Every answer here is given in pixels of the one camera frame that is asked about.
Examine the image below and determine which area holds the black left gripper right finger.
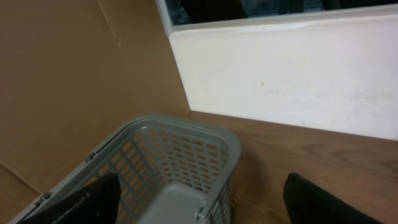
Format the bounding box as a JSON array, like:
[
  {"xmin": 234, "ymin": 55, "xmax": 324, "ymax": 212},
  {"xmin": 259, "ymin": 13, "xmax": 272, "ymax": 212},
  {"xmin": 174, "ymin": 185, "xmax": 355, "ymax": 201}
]
[{"xmin": 283, "ymin": 173, "xmax": 381, "ymax": 224}]

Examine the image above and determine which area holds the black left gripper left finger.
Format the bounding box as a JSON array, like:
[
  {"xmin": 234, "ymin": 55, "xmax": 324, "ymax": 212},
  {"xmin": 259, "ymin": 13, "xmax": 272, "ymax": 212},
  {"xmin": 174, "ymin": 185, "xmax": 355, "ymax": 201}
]
[{"xmin": 19, "ymin": 172, "xmax": 121, "ymax": 224}]

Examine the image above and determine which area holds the grey plastic basket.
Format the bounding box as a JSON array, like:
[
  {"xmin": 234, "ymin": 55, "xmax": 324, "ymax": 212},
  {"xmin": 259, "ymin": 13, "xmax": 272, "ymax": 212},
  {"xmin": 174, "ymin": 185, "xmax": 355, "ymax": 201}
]
[{"xmin": 13, "ymin": 114, "xmax": 241, "ymax": 224}]

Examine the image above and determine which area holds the brown cardboard panel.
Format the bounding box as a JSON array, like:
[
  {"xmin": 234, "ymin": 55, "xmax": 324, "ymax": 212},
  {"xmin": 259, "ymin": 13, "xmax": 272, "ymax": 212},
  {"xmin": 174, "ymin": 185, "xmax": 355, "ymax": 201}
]
[{"xmin": 1, "ymin": 0, "xmax": 189, "ymax": 223}]

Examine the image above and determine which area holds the dark monitor edge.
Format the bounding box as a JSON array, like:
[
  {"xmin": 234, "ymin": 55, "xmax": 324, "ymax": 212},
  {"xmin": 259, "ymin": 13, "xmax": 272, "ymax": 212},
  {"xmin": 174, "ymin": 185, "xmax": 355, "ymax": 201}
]
[{"xmin": 165, "ymin": 0, "xmax": 397, "ymax": 26}]

